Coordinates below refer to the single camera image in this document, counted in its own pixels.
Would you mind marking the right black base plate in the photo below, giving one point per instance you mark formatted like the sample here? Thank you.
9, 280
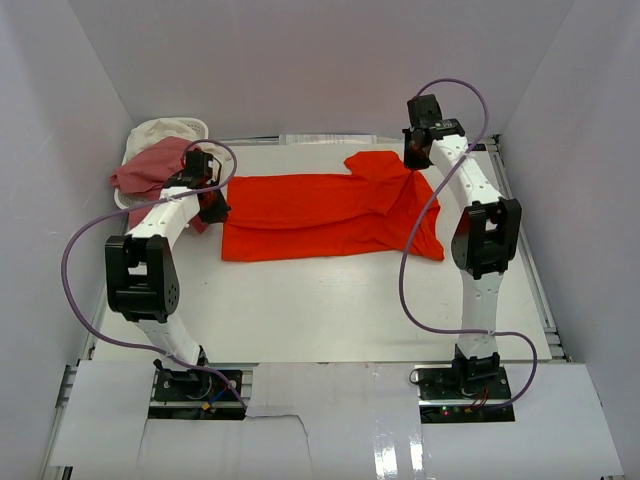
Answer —
443, 401

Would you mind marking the white laundry basket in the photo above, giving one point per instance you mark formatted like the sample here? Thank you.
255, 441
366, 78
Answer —
195, 127

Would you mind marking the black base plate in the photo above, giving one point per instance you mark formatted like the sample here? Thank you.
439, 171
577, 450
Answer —
443, 401
210, 395

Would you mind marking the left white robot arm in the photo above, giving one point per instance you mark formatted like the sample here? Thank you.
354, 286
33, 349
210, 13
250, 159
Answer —
141, 277

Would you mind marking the orange t-shirt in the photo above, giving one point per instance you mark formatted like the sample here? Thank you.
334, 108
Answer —
376, 205

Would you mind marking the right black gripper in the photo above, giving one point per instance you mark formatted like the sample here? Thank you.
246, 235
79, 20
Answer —
410, 161

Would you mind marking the pink t-shirt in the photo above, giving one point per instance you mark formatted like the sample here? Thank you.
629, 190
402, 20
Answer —
145, 174

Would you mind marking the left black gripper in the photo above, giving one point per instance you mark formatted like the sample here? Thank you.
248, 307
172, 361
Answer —
219, 214

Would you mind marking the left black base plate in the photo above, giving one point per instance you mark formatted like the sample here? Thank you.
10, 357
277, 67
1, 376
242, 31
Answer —
210, 395

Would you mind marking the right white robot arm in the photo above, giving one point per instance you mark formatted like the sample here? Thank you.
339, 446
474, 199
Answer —
483, 243

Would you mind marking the cream white t-shirt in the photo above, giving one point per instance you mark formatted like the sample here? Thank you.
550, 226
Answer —
154, 149

